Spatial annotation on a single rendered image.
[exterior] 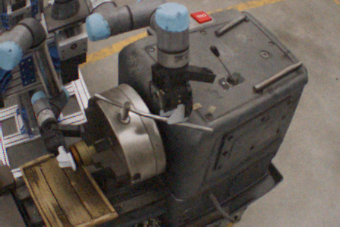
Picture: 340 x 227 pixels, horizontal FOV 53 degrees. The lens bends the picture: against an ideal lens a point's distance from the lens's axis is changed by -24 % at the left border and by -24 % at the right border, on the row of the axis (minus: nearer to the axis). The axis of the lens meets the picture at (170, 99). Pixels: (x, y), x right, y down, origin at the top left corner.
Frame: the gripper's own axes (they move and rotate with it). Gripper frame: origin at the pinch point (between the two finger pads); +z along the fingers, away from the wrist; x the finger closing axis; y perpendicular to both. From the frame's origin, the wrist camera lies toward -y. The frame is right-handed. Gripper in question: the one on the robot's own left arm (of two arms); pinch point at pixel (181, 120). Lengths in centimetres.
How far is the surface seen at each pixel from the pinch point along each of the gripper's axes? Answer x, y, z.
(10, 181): -24, 60, 23
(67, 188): -23, 36, 37
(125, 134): -8.4, 13.0, 5.6
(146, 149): -4.6, 8.7, 10.6
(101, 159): -13.0, 21.0, 16.5
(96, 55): -184, -44, 100
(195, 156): 3.7, -2.4, 13.0
